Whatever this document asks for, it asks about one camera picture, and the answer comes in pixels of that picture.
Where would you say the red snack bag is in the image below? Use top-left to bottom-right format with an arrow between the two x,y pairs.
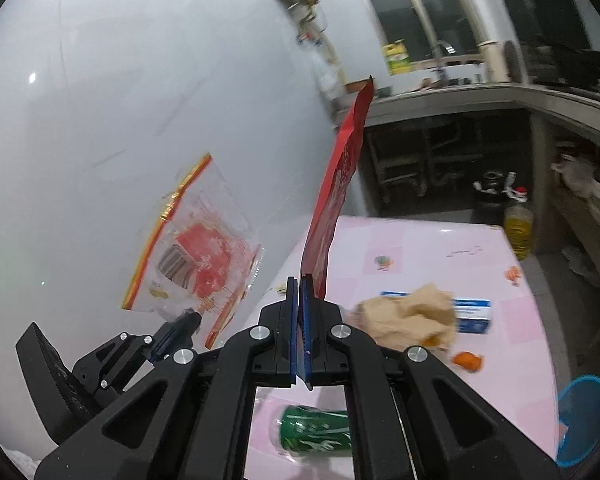
300,77 -> 375,299

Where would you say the clear red printed bag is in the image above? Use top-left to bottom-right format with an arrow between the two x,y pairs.
122,154 -> 263,350

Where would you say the brown paper bag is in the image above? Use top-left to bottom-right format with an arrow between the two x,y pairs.
346,283 -> 456,351

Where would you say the green label plastic bottle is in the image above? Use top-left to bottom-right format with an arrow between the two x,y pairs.
268,405 -> 352,457

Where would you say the blue toothpaste box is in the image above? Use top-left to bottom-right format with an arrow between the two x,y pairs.
380,284 -> 492,334

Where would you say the orange peel piece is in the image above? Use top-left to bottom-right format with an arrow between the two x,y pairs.
452,352 -> 483,373

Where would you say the cooking oil bottle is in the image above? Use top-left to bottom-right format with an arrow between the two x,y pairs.
504,186 -> 534,260

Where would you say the yellow detergent jug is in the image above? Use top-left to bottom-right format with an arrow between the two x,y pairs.
382,39 -> 411,76

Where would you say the sink faucet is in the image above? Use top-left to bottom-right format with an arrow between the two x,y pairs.
431,40 -> 455,89

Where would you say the blue plastic mesh basket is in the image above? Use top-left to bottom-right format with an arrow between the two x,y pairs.
556,374 -> 600,469

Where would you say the white plastic bag shelf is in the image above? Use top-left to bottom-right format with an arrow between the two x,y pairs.
550,154 -> 596,198

